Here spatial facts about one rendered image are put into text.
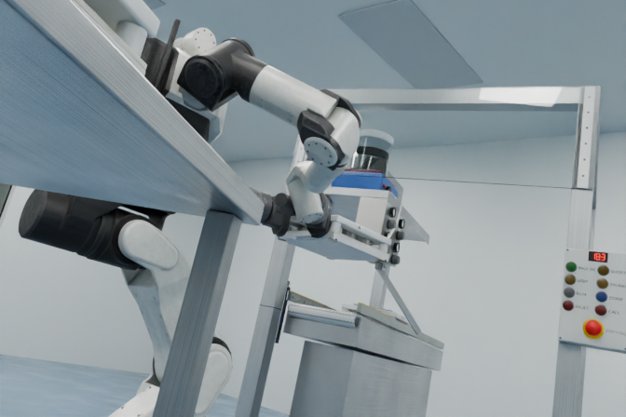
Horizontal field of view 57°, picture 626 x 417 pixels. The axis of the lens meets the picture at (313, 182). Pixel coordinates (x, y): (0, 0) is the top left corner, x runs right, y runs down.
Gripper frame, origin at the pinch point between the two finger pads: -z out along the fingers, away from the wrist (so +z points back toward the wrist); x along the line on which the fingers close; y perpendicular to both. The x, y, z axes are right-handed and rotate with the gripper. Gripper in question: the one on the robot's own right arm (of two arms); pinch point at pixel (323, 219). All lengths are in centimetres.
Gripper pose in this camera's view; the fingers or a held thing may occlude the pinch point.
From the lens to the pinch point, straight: 165.4
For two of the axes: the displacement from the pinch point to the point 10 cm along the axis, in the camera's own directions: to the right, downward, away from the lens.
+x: -1.9, 9.4, -2.7
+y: 9.5, 1.2, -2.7
